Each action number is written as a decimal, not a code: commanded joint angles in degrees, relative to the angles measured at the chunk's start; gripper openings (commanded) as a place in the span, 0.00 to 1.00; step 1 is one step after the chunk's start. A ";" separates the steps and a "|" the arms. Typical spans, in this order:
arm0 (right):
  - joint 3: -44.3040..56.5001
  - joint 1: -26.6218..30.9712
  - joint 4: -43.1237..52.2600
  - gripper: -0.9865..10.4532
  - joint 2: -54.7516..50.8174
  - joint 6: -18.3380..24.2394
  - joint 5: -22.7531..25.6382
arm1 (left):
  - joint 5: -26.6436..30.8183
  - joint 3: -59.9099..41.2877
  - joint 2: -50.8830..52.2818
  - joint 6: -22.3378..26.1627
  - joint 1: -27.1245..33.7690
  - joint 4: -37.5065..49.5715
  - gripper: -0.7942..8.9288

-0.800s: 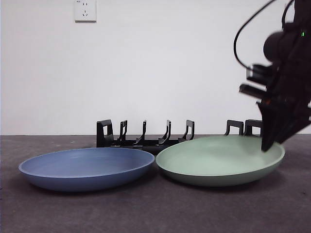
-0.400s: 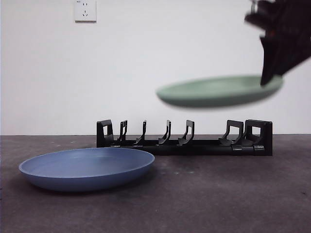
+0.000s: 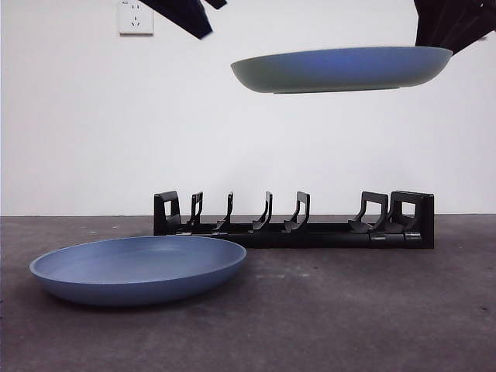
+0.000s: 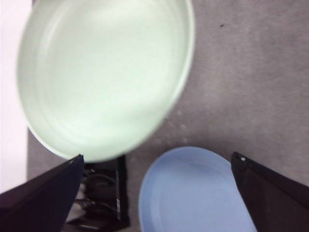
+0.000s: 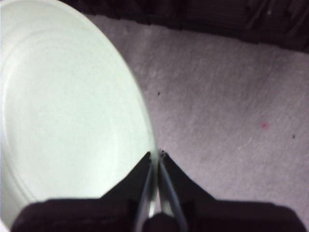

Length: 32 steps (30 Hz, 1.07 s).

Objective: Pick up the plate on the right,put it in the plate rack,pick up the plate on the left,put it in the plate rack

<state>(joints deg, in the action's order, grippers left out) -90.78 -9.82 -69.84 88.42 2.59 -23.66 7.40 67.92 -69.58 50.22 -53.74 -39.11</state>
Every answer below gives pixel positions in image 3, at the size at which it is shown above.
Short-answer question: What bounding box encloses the green plate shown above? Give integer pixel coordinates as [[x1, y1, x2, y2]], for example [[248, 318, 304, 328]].
[[230, 45, 454, 95]]

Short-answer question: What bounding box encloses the blue plate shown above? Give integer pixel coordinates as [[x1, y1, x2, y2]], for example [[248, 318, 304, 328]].
[[29, 235, 248, 308]]

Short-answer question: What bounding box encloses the black plate rack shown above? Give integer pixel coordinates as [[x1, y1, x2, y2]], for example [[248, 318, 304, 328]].
[[153, 190, 436, 250]]

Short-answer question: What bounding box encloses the white wall socket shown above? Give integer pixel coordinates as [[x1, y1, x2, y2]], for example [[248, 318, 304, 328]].
[[118, 0, 155, 38]]

